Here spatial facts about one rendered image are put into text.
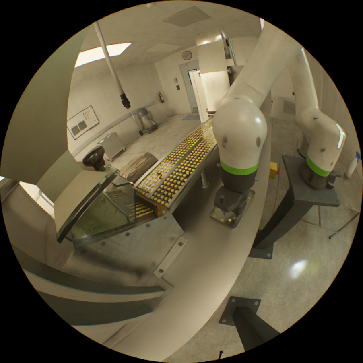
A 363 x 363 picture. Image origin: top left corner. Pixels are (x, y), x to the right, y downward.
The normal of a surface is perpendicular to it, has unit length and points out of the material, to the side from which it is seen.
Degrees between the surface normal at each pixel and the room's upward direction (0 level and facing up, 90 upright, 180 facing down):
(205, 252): 0
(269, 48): 79
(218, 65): 71
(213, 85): 90
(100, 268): 90
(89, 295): 90
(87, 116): 90
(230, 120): 60
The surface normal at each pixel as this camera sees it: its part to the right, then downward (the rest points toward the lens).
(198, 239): -0.26, -0.69
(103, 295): 0.80, 0.25
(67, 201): 0.37, -0.32
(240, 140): -0.37, 0.70
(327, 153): -0.71, 0.61
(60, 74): 0.83, 0.50
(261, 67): -0.57, 0.56
